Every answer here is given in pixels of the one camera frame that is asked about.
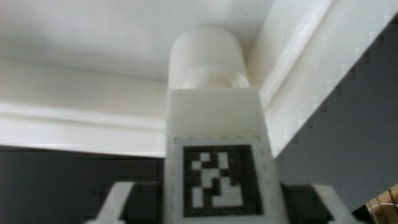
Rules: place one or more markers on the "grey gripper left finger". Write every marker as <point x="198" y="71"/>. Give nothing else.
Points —
<point x="130" y="205"/>

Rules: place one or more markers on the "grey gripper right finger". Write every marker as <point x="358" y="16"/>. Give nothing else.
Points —
<point x="315" y="206"/>

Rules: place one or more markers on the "white square tabletop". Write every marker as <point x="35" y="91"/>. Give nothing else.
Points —
<point x="84" y="64"/>

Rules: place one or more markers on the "white table leg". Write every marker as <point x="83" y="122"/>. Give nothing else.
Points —
<point x="221" y="183"/>

